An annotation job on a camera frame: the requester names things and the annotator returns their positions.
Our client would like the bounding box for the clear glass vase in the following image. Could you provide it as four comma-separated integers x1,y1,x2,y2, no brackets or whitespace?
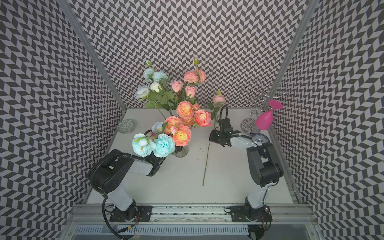
173,146,189,158

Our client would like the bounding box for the small pink bud stem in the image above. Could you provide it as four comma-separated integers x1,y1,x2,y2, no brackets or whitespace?
202,90,226,186

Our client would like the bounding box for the pink rose stem tall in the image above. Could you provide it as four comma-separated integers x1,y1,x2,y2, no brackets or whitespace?
169,58,207,109

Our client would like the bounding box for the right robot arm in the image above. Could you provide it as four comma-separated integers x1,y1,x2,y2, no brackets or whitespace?
209,118,284,210

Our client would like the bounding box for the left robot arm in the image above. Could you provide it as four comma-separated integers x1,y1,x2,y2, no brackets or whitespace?
88,150,166,212

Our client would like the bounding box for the teal peony flower stem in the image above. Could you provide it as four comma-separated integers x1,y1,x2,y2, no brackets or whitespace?
132,122,176,158

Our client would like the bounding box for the blue white ceramic bowl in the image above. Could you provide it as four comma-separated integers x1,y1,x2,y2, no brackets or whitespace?
251,133,271,145

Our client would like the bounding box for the magenta plastic wine glass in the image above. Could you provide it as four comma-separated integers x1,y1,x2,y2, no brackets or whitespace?
255,100,283,131

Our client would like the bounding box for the white blue rose stem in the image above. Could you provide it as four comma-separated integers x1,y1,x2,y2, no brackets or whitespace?
134,60,176,120

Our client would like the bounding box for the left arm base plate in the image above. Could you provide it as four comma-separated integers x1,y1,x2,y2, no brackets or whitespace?
110,205,153,223

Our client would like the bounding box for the metal wire glass rack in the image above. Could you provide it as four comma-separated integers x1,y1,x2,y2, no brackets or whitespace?
241,83,287,135

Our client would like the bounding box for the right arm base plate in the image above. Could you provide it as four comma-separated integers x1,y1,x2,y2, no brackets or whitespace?
230,205,273,223

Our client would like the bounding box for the aluminium front rail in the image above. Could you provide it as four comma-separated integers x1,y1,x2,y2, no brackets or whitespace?
66,204,317,225

